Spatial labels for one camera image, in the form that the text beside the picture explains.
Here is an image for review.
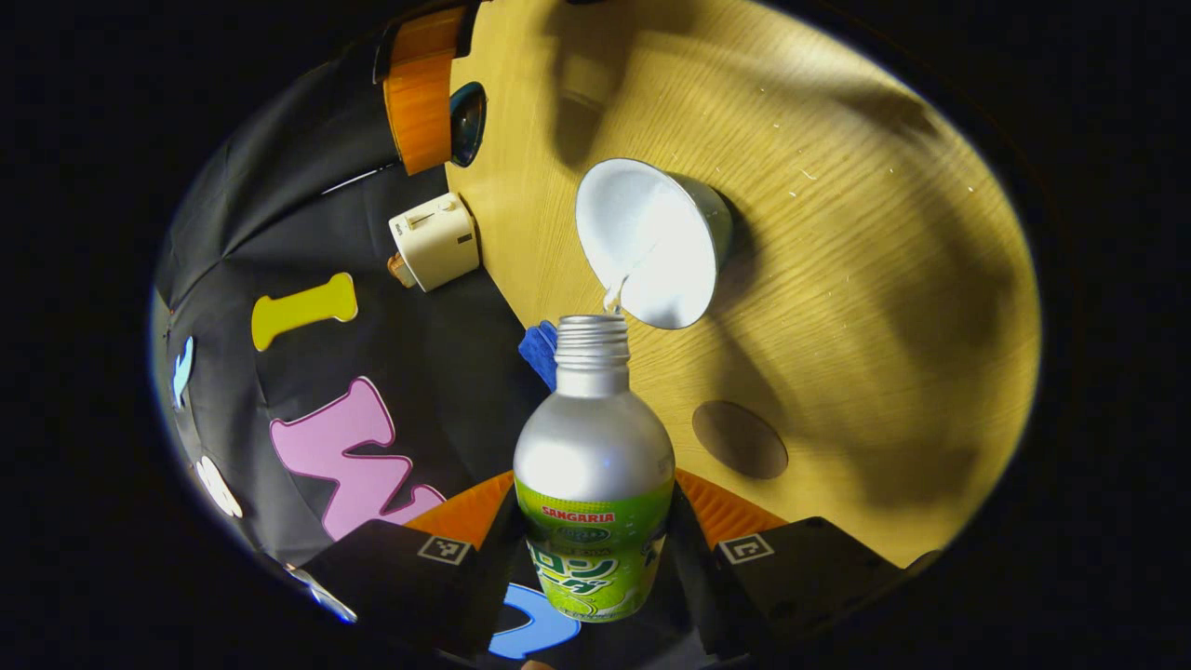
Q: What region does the white hanging cable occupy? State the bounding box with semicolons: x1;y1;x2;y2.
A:
321;163;401;194

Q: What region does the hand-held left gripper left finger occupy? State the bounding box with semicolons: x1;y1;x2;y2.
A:
288;470;531;657

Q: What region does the brown round coaster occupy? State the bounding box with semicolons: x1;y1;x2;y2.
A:
691;400;790;481

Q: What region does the teal teacup lid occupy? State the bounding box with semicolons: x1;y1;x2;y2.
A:
449;81;488;169

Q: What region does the white toaster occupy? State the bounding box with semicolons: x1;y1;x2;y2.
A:
388;192;482;293

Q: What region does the blue folded towel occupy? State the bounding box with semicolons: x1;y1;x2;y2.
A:
517;320;559;392

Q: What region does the silver green water bottle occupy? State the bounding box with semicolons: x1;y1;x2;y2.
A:
513;314;676;623

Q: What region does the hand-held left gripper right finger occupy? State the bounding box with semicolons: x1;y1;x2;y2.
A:
665;468;941;662

